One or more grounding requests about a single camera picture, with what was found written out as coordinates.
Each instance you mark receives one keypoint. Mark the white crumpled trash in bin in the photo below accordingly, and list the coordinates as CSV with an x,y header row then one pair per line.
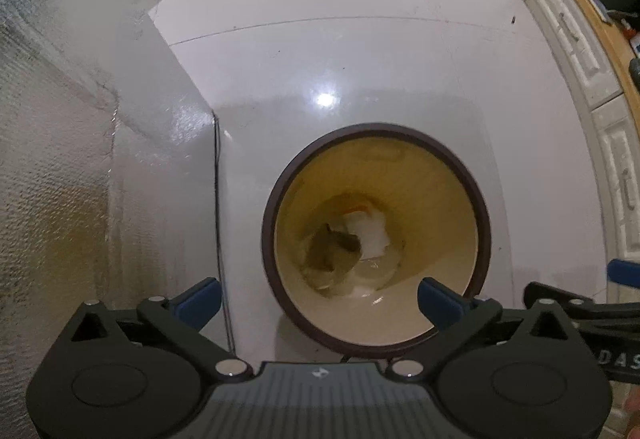
x,y
370,229

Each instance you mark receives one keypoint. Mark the yellow round trash bin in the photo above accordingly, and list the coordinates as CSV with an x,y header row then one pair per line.
x,y
436,219

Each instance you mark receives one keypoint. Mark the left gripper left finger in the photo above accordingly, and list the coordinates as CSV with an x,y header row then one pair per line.
x,y
179,322

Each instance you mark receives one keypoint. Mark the silver foil table mat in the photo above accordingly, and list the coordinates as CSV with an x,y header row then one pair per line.
x,y
57,125

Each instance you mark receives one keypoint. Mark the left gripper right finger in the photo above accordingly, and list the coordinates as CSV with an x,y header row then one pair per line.
x,y
457,320

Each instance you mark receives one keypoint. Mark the brown corrugated cardboard piece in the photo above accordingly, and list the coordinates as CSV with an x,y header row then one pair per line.
x,y
333,251

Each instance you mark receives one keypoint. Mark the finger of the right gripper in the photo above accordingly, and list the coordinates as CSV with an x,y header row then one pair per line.
x,y
617,317

